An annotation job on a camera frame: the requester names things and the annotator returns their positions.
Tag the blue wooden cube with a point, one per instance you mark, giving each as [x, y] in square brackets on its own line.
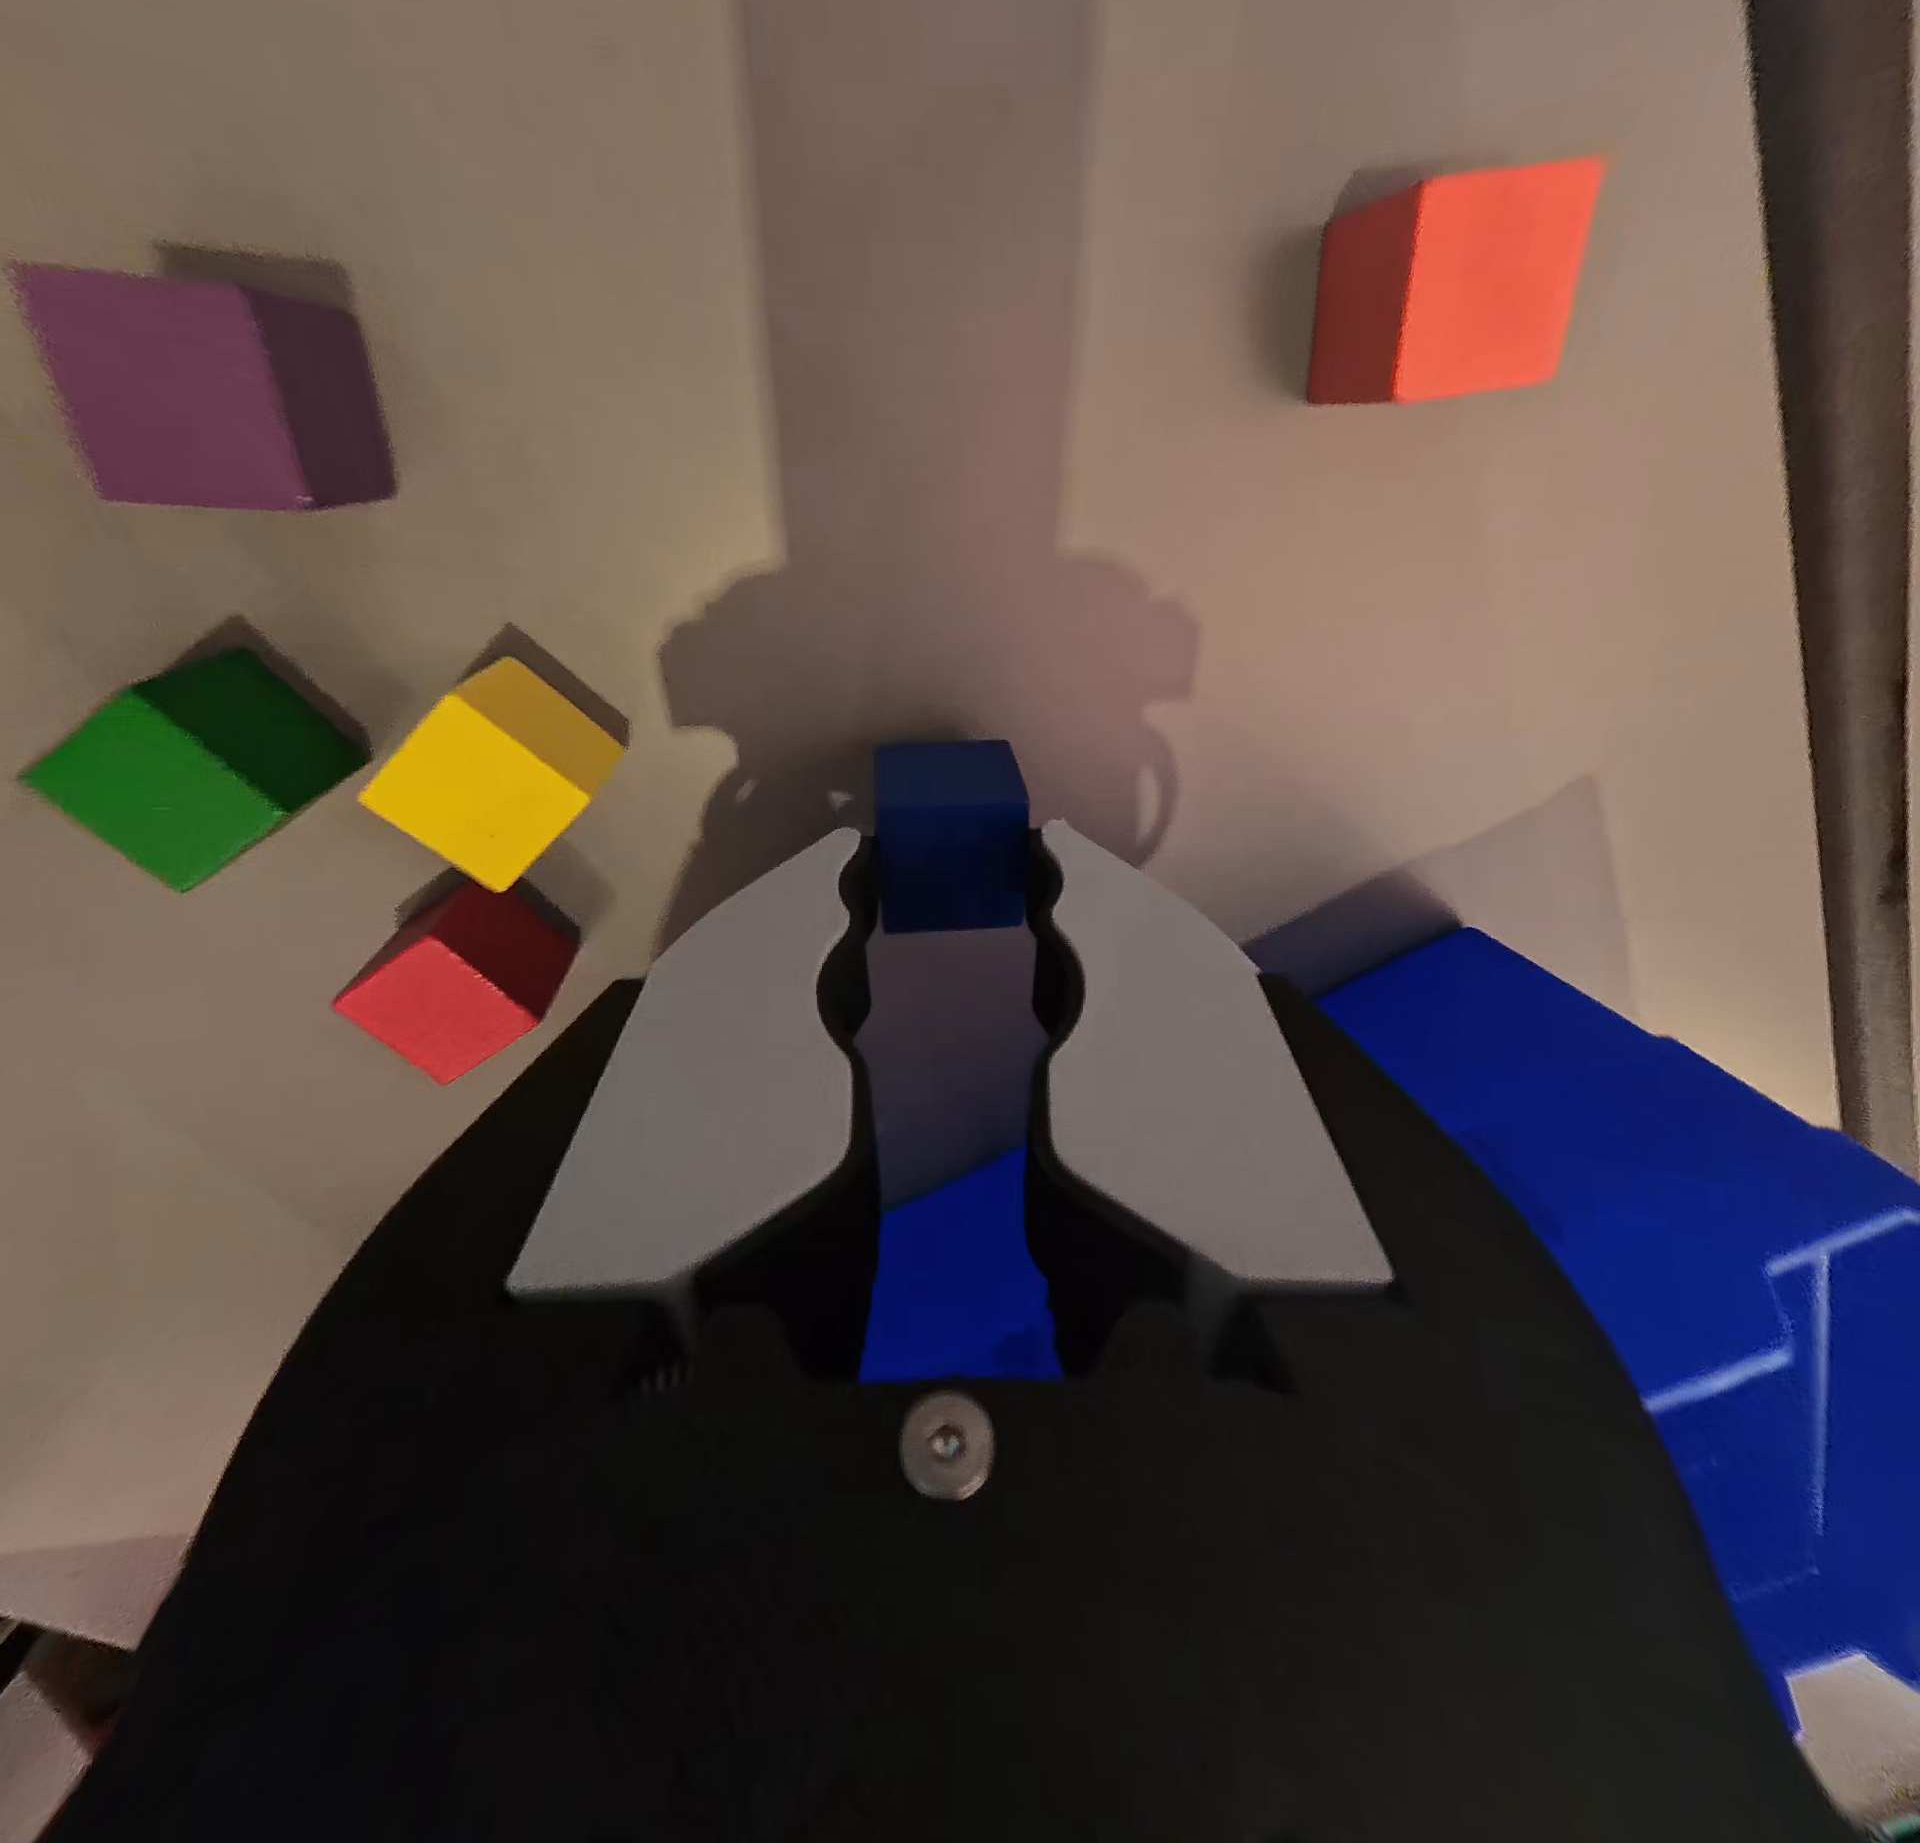
[954, 838]

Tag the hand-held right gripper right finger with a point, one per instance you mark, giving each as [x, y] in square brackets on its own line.
[1214, 1106]

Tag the blue plastic bin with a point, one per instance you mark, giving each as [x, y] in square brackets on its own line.
[1652, 1196]

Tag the yellow wooden cube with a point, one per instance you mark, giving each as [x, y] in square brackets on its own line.
[473, 795]

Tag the orange wooden cube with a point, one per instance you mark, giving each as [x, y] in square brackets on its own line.
[1486, 284]

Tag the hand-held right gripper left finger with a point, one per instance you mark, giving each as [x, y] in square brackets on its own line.
[690, 1106]

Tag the red wooden cube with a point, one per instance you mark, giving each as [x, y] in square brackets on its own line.
[432, 994]

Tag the black strip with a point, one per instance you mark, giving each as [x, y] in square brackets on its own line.
[1847, 374]

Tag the green wooden cube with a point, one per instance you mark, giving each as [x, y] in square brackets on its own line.
[149, 795]

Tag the purple wooden cube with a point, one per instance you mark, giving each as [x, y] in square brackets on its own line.
[164, 387]

